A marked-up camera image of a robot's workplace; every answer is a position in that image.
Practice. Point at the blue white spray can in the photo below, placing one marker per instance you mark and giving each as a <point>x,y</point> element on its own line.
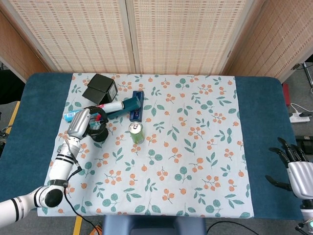
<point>112,106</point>

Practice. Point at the teal rectangular box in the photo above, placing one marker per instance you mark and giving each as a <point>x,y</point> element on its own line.
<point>122,109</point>

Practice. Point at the blue fabric table cover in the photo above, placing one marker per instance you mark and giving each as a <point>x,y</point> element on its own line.
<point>264,122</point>

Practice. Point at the red box on floor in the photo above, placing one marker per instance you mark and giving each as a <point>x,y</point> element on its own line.
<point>286,94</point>

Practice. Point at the black cardboard box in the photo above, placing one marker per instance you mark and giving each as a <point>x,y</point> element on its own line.
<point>100,88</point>

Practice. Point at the floral fruit print tablecloth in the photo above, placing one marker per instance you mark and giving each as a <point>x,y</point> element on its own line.
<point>171,159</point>

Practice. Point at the red cap marker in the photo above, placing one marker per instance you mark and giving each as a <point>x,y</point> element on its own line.
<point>100,119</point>

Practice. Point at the woven bamboo screen panel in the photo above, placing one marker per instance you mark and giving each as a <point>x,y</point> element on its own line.
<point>17,49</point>
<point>78,36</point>
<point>185,36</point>
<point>276,41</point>

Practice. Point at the white power strip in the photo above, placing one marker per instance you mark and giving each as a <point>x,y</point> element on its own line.
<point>299,119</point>

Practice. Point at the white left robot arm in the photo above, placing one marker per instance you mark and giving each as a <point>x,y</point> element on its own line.
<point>58,169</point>

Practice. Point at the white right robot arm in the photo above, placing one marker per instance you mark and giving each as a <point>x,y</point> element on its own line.
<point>307,215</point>

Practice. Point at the black mesh pen holder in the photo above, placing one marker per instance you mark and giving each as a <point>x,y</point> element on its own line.
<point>100,135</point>

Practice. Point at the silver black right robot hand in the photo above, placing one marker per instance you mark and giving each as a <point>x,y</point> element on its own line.
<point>299,175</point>

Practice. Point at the green drink can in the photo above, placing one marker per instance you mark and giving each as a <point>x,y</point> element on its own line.
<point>137,135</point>

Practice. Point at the dark blue flat case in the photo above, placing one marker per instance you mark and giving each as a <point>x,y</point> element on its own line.
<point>137,115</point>

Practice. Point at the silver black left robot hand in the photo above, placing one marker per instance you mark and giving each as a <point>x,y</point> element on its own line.
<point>78,123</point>

